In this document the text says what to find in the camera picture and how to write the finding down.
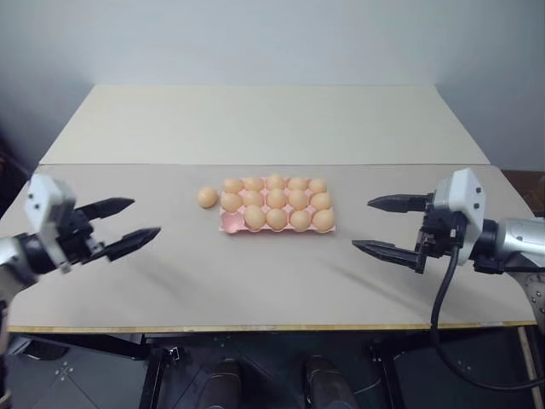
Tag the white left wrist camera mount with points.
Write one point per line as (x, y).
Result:
(44, 200)

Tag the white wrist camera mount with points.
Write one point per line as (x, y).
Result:
(44, 200)
(462, 191)

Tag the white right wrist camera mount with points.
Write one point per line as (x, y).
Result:
(462, 191)

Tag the brown egg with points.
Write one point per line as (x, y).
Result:
(297, 199)
(276, 181)
(321, 200)
(323, 219)
(297, 184)
(317, 186)
(254, 216)
(277, 218)
(276, 198)
(233, 185)
(208, 197)
(253, 184)
(230, 200)
(300, 219)
(253, 198)

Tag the wooden strip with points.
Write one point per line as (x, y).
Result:
(528, 362)

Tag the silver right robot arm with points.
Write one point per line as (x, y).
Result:
(515, 238)

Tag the black metal table frame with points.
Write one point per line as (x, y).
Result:
(110, 347)

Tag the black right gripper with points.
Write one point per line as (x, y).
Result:
(443, 234)

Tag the pink egg carton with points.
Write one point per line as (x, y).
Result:
(230, 222)

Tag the dark rounded shape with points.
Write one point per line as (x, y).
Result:
(325, 383)
(223, 383)

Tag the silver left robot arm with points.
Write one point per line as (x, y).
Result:
(17, 255)

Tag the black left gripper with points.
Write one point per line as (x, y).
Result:
(76, 240)

